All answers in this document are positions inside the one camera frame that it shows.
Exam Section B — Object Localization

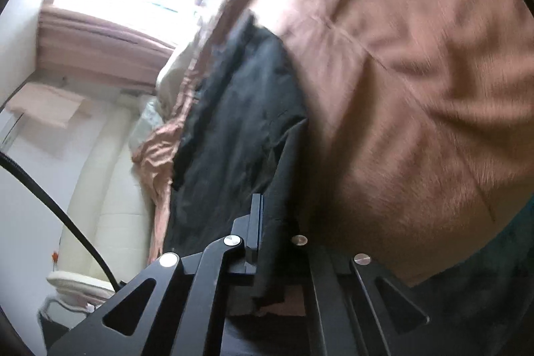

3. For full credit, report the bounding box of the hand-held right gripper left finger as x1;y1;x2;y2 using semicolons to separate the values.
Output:
50;193;265;356

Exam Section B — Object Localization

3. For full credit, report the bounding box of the brown blanket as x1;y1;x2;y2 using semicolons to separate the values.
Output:
131;0;534;290

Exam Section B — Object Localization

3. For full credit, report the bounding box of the black shirt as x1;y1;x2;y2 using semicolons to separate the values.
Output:
163;12;318;311

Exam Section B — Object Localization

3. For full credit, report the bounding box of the pink curtain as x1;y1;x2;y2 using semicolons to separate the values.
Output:
38;5;178;92

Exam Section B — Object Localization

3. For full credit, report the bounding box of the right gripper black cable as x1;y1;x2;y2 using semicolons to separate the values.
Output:
0;151;122;292

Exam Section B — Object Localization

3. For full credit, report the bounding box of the cream padded headboard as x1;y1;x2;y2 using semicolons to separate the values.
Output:
58;93;168;298

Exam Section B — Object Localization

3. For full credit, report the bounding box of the pale green pillow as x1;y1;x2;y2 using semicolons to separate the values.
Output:
129;97;168;150

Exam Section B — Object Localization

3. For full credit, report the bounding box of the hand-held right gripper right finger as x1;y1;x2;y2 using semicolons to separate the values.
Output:
292;235;430;356

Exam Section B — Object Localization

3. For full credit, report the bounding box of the beige hanging cloth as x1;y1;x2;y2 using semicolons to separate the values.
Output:
8;83;90;128

